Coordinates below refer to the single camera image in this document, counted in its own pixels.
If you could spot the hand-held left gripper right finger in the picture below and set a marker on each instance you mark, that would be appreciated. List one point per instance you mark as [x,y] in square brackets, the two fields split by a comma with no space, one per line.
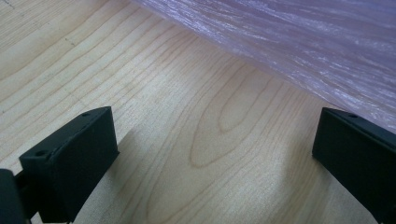
[358,158]

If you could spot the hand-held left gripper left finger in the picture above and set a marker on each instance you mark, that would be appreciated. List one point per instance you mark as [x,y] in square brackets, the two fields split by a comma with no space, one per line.
[71,161]

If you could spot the purple plastic bin bag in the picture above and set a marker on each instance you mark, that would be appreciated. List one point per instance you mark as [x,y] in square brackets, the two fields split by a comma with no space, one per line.
[305,43]

